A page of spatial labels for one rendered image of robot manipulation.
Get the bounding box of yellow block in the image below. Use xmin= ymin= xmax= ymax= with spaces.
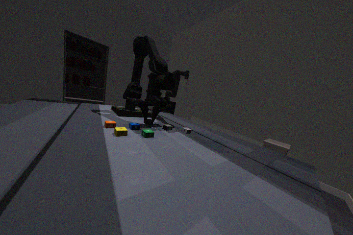
xmin=114 ymin=127 xmax=127 ymax=137

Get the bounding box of green block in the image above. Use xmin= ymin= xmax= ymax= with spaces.
xmin=141 ymin=129 xmax=154 ymax=138

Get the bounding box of blue block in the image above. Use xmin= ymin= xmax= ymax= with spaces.
xmin=129 ymin=123 xmax=140 ymax=130

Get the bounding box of orange block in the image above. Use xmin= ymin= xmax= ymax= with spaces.
xmin=104 ymin=121 xmax=116 ymax=128

